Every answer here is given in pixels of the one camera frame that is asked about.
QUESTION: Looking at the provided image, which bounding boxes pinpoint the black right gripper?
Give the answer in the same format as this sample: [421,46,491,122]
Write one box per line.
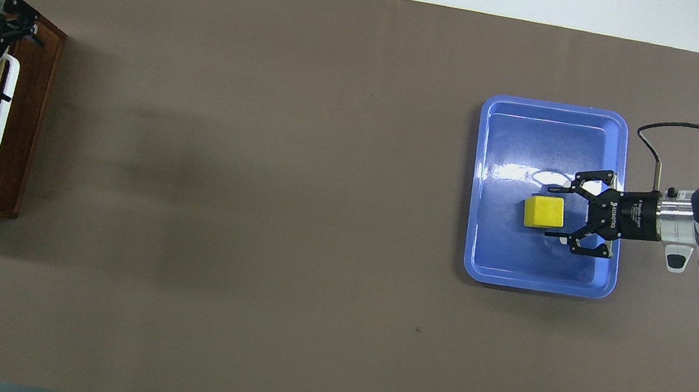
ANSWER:
[538,160,673,269]

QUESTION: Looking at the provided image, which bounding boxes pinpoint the blue plastic tray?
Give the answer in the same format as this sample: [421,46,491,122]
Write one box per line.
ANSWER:
[453,90,645,305]

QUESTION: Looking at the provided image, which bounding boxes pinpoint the brown table mat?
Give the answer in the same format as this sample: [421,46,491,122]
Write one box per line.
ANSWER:
[0,0,699,392]

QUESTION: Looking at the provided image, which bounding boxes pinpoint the yellow cube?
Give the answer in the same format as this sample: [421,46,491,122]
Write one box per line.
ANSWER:
[520,191,569,235]

